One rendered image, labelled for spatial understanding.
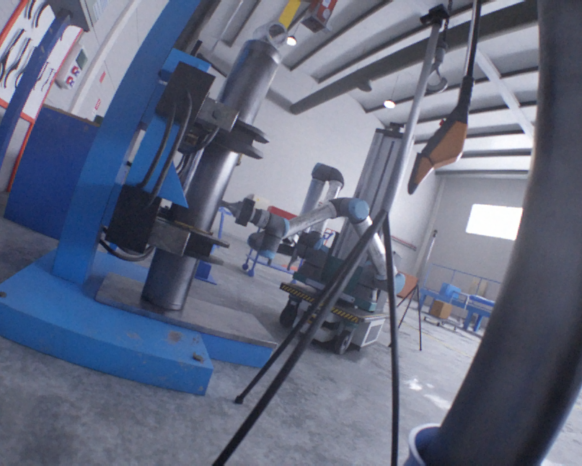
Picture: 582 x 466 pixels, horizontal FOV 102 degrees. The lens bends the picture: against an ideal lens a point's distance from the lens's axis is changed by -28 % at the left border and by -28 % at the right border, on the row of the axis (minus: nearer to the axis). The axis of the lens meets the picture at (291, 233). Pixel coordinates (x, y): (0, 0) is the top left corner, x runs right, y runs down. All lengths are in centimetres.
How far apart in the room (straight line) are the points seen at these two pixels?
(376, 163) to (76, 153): 240
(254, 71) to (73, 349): 134
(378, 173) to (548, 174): 221
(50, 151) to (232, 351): 202
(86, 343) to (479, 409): 105
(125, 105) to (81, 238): 60
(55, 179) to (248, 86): 174
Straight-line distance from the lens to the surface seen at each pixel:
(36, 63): 148
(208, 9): 156
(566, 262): 53
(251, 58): 160
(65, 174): 269
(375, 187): 267
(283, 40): 178
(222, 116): 119
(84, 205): 147
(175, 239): 115
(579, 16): 81
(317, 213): 186
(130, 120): 147
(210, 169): 142
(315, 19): 193
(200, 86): 119
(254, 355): 158
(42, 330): 115
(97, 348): 112
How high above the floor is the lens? 62
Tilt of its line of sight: 2 degrees up
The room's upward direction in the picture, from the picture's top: 21 degrees clockwise
